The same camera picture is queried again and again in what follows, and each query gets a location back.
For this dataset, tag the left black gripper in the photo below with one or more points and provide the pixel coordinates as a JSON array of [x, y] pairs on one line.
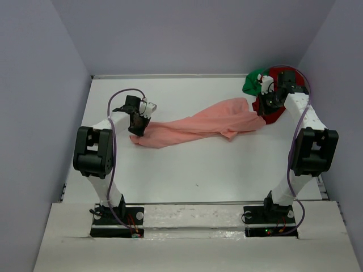
[[140, 132]]

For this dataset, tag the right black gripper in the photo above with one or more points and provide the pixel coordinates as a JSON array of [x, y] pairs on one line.
[[262, 109]]

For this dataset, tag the red t shirt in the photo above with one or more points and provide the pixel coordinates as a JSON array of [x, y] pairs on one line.
[[276, 83]]

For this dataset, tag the pink t shirt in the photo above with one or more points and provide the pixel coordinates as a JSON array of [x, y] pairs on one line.
[[227, 118]]

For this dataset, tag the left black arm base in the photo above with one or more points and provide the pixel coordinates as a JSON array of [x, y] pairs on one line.
[[105, 225]]

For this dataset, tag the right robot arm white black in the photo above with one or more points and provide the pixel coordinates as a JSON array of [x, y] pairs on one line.
[[313, 145]]

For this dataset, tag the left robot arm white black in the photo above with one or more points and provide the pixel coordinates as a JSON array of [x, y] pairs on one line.
[[95, 150]]

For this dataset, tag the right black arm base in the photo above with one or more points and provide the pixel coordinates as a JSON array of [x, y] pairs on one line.
[[259, 222]]

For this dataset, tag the green t shirt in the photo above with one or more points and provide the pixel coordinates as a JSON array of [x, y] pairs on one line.
[[251, 85]]

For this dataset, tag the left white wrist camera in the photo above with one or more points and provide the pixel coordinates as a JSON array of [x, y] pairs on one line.
[[147, 109]]

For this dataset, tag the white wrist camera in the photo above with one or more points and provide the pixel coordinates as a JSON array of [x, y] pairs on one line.
[[267, 84], [147, 109]]

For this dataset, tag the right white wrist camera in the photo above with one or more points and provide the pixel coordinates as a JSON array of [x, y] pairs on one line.
[[267, 84]]

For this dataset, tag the aluminium back rail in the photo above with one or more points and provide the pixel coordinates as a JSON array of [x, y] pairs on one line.
[[164, 76]]

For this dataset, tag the aluminium front rail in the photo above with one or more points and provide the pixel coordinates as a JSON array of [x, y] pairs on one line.
[[248, 203]]

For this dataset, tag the aluminium left side rail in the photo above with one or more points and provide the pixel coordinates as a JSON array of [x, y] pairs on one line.
[[61, 198]]

